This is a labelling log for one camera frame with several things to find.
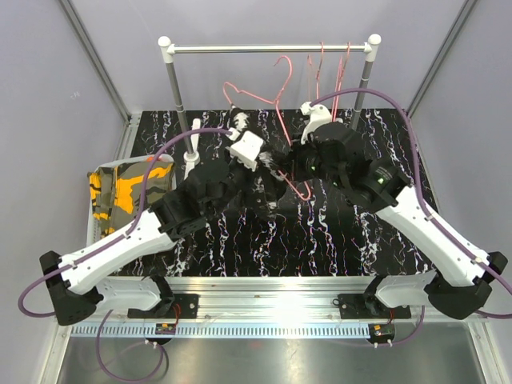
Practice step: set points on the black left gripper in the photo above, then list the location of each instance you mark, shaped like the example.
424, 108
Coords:
250, 174

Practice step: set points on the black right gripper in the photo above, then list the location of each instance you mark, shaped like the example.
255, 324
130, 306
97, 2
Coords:
298, 152

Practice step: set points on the black white splatter trousers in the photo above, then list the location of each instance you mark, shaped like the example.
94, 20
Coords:
269, 157

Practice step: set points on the camouflage yellow olive trousers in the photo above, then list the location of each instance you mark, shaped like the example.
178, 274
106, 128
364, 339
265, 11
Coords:
128, 192

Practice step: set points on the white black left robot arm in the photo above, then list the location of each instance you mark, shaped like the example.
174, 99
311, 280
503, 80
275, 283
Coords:
78, 283

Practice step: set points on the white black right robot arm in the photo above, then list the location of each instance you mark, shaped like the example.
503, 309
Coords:
459, 284

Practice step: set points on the white metal clothes rack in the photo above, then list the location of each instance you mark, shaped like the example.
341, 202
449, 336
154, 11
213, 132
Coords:
169, 50

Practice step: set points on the white plastic laundry basket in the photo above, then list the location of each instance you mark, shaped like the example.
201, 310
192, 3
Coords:
93, 224

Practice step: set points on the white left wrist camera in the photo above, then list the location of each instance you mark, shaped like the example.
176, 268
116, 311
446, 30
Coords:
245, 147

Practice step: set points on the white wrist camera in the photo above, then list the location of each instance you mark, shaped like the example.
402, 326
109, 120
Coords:
318, 115
245, 147

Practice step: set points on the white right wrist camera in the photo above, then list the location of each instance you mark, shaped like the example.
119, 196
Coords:
318, 115

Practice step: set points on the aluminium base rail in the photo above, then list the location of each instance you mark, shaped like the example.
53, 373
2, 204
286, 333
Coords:
272, 308

